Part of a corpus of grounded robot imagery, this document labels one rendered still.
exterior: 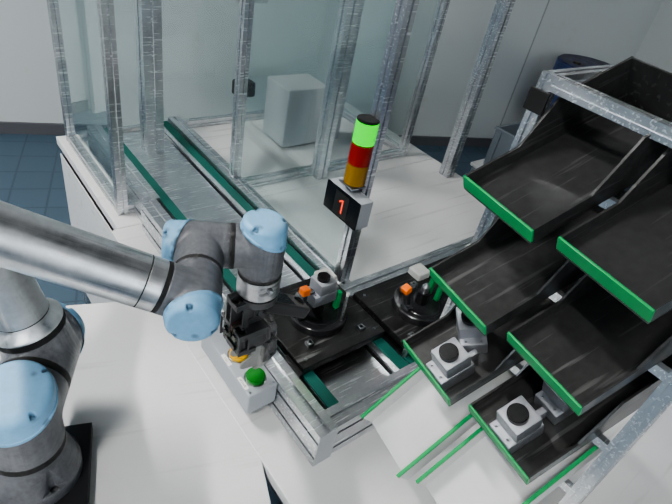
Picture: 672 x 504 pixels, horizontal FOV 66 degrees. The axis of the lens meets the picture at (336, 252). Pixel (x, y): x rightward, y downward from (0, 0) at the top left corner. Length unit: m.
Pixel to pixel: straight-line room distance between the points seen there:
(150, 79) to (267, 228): 1.10
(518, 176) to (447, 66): 3.82
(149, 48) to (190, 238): 1.07
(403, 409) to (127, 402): 0.57
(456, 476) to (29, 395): 0.70
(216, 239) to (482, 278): 0.41
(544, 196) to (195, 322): 0.48
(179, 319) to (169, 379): 0.54
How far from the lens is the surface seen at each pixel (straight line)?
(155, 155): 1.94
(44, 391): 0.94
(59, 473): 1.06
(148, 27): 1.78
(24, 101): 4.11
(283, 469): 1.12
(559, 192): 0.73
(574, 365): 0.76
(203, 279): 0.74
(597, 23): 5.26
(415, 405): 1.02
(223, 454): 1.13
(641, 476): 1.45
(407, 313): 1.29
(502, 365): 0.87
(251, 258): 0.83
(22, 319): 0.98
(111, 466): 1.14
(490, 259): 0.83
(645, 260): 0.68
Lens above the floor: 1.83
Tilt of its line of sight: 36 degrees down
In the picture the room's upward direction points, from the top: 13 degrees clockwise
